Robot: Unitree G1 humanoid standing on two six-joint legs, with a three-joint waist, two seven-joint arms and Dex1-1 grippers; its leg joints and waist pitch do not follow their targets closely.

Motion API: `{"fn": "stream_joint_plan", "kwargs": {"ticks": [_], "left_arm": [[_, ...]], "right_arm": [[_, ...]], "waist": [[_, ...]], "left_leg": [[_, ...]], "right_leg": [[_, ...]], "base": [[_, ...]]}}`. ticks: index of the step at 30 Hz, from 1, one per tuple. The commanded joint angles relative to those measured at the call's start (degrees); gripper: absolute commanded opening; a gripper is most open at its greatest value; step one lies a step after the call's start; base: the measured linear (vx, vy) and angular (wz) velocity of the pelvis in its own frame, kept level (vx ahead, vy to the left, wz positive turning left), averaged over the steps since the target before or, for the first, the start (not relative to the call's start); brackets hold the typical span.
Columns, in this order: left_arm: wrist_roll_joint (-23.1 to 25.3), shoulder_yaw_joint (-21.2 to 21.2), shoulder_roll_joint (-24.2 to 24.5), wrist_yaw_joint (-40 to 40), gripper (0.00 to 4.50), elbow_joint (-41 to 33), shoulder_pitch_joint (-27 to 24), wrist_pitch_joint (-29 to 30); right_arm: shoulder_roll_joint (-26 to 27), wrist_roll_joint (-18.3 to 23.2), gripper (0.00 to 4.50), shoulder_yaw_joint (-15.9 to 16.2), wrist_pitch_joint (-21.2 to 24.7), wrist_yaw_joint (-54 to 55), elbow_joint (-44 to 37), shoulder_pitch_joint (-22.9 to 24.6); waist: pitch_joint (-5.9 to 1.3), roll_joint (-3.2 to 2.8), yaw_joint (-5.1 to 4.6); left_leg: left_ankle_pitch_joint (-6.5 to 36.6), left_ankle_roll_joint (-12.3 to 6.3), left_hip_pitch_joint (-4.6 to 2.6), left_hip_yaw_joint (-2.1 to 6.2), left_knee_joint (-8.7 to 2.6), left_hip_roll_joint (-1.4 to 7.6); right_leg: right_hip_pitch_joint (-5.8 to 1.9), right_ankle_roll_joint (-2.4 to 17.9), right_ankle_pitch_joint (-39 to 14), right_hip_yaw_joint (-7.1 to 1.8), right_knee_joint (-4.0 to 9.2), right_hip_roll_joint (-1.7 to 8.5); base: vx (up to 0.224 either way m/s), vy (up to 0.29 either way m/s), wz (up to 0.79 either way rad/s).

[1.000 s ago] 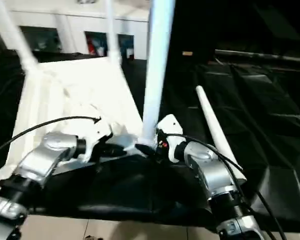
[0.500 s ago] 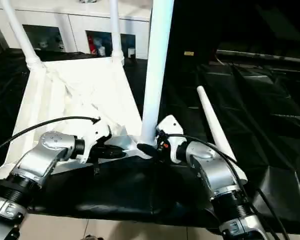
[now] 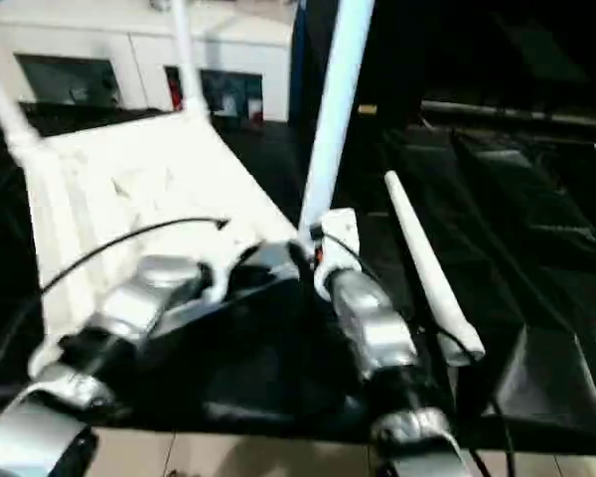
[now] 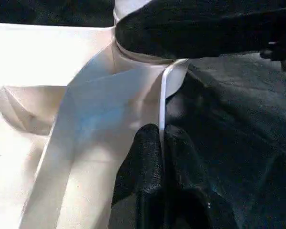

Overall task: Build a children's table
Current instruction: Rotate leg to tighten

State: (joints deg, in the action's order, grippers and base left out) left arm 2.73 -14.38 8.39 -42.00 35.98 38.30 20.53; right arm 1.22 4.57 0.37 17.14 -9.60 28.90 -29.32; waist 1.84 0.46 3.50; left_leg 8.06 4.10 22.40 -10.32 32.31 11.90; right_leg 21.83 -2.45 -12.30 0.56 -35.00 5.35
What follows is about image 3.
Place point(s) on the black backdrop cloth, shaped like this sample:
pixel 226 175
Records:
pixel 477 45

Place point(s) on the small gold label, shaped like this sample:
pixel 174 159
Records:
pixel 368 108

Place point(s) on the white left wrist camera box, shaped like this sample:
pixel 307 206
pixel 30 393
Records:
pixel 218 268

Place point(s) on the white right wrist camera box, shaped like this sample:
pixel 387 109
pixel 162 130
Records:
pixel 340 233

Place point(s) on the black glossy mat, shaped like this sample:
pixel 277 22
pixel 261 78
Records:
pixel 501 223

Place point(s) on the white plastic table top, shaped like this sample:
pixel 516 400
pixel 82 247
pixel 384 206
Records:
pixel 129 164

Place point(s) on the red packet in cabinet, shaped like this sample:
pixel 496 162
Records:
pixel 175 92

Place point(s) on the white cabinet with glass doors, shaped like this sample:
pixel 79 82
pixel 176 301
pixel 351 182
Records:
pixel 104 40

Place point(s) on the black long pole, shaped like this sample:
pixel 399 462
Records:
pixel 501 110

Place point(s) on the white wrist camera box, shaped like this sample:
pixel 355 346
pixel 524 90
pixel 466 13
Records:
pixel 340 233
pixel 218 268

